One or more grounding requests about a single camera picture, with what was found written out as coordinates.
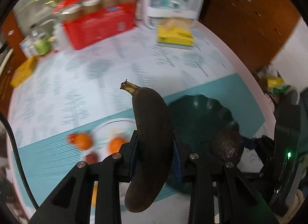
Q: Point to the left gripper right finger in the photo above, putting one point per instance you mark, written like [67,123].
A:
[238,202]

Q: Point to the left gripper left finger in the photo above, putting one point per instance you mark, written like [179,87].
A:
[70,201]

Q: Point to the dark avocado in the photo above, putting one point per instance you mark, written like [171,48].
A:
[228,146]

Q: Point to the red cherry tomato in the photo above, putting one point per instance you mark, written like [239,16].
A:
[91,158]

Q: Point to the orange tangerine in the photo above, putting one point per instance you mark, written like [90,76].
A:
[115,144]
[82,141]

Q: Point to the overripe dark banana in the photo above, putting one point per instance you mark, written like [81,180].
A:
[154,147]

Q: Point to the dark green wavy plate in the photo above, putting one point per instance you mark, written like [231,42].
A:
[196,121]

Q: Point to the yellow flat box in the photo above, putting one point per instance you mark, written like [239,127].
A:
[24,71]

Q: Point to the yellow tissue box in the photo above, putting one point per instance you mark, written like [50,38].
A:
[175,33]

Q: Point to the green label bottle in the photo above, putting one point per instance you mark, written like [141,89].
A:
[41,44]

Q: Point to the red paper cup package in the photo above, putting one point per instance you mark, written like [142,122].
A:
[89,21]

